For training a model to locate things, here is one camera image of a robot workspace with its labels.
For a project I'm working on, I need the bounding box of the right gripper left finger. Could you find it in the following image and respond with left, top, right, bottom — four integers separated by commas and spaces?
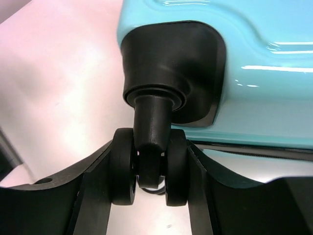
0, 142, 114, 235

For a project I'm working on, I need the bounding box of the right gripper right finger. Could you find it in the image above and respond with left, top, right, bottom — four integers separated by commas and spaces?
187, 142, 313, 235

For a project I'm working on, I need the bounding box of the teal pink suitcase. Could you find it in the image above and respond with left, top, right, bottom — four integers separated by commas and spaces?
110, 0, 313, 206

